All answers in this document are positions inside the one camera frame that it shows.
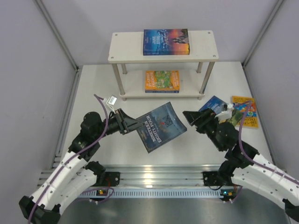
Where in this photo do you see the Animal Farm book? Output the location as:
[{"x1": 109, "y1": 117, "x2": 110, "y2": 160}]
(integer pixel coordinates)
[{"x1": 199, "y1": 95, "x2": 243, "y2": 128}]

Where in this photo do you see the dark blue book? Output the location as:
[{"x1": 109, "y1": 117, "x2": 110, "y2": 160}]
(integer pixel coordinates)
[{"x1": 137, "y1": 102, "x2": 187, "y2": 153}]

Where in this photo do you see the blue 91-Storey Treehouse book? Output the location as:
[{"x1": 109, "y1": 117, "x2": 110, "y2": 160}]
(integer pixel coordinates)
[{"x1": 145, "y1": 90, "x2": 179, "y2": 93}]

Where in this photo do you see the orange treehouse book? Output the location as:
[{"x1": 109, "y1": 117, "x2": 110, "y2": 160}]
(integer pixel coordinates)
[
  {"x1": 144, "y1": 70, "x2": 180, "y2": 91},
  {"x1": 232, "y1": 96, "x2": 258, "y2": 128}
]

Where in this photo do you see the Jane Eyre book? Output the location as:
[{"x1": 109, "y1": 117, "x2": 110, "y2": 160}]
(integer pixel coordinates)
[{"x1": 143, "y1": 28, "x2": 190, "y2": 56}]

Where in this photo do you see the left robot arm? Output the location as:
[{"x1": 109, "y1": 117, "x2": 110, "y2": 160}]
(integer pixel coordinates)
[{"x1": 19, "y1": 109, "x2": 145, "y2": 224}]

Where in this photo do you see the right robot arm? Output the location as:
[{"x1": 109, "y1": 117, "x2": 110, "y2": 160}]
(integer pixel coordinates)
[{"x1": 183, "y1": 109, "x2": 299, "y2": 221}]

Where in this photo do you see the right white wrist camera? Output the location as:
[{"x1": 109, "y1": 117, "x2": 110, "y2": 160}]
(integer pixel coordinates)
[{"x1": 216, "y1": 104, "x2": 234, "y2": 120}]

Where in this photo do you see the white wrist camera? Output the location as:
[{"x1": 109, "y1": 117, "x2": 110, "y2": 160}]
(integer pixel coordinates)
[
  {"x1": 104, "y1": 95, "x2": 117, "y2": 112},
  {"x1": 216, "y1": 104, "x2": 234, "y2": 120}
]

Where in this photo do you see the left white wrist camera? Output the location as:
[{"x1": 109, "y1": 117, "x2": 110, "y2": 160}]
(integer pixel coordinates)
[{"x1": 104, "y1": 95, "x2": 117, "y2": 112}]

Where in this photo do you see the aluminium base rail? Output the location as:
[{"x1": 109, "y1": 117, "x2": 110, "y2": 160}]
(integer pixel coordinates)
[{"x1": 37, "y1": 154, "x2": 292, "y2": 189}]

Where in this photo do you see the perforated cable tray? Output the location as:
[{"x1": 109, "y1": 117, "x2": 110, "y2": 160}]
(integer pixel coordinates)
[{"x1": 79, "y1": 188, "x2": 236, "y2": 199}]

